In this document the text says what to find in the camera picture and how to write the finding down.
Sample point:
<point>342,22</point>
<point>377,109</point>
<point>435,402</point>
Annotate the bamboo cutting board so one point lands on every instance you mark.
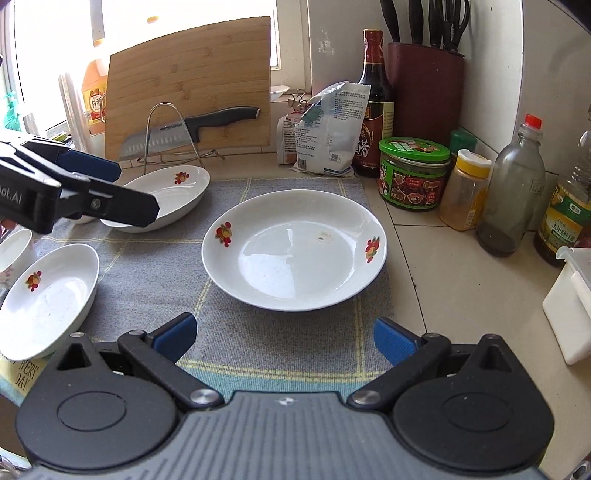
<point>184,69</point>

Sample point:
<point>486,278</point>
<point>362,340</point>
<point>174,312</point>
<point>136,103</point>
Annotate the white blue-print plastic bag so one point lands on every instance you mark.
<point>332,138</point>

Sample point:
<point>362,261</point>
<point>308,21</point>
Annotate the white orange-print bag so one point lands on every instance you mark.
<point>286,138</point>

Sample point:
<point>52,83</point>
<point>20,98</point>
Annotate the green detergent bottle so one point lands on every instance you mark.
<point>11,110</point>

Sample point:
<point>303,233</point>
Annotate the small white dish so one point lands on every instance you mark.
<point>279,92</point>

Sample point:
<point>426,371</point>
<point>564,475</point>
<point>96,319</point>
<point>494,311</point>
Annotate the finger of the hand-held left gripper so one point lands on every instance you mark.
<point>87,166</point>
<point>124,203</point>

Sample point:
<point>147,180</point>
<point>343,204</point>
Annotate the dark soy sauce bottle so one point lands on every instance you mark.
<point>374,69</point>

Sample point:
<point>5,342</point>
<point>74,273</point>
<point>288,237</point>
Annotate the dark red knife block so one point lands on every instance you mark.
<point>425,92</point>

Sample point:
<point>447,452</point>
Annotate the glass bottle red cap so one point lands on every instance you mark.
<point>512,194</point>

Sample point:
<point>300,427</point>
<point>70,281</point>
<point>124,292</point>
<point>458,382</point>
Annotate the cooking oil bottle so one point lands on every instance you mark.
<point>565,217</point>

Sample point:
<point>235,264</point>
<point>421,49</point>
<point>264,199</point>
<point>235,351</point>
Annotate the green-lid sauce jar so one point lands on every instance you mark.
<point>413,184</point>

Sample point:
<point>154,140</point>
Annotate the white plastic container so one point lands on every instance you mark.
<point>570,309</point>

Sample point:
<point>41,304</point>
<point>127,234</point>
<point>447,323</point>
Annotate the white oval dish fruit print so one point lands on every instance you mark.
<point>180,194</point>
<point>51,304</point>

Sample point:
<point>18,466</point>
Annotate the black kitchen scissors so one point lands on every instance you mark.
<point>457,27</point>

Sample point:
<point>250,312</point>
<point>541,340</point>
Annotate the clear plastic cup stack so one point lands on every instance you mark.
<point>74,115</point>

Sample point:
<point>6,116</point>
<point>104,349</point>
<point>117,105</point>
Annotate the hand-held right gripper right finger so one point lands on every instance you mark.
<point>392,344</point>

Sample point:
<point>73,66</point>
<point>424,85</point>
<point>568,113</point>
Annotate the yellow-lid spice jar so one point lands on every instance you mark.
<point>461,198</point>

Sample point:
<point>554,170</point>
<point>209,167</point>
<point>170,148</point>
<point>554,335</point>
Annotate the white round plate fruit print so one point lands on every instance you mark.
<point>295,258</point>

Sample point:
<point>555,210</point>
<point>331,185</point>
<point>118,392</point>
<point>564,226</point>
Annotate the grey checked dish mat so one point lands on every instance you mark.
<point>152,277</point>

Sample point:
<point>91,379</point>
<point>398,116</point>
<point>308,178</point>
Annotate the orange cooking wine jug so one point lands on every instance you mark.
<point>94,92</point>

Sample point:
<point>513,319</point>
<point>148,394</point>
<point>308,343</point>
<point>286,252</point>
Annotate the teal binder clip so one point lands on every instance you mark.
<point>314,111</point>

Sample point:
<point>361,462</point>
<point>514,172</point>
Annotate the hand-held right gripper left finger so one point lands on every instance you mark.
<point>175,337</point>

